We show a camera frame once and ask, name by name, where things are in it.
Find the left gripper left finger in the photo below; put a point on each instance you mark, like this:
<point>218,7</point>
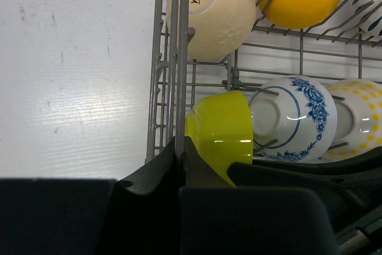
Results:
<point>134,215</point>

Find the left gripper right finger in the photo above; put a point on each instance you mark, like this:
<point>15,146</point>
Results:
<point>217,218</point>

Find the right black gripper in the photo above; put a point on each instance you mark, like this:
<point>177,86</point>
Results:
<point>350,190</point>

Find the pale yellow flower bowl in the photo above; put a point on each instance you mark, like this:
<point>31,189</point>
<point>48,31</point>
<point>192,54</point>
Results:
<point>358,118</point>

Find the blue floral ceramic bowl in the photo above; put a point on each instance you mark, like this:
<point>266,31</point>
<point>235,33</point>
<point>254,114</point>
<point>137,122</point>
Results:
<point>294,119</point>

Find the lime green plastic bowl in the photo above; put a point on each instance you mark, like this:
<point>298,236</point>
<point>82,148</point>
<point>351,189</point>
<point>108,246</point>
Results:
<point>221,129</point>

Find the white striped ceramic bowl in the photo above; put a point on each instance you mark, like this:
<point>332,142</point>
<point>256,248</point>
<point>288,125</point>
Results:
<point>368,15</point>

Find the tan ceramic bowl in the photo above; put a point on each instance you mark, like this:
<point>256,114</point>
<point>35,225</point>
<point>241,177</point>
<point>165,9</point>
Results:
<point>221,27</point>

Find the grey wire dish rack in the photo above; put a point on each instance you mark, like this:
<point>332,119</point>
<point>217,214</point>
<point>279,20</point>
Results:
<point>332,50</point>

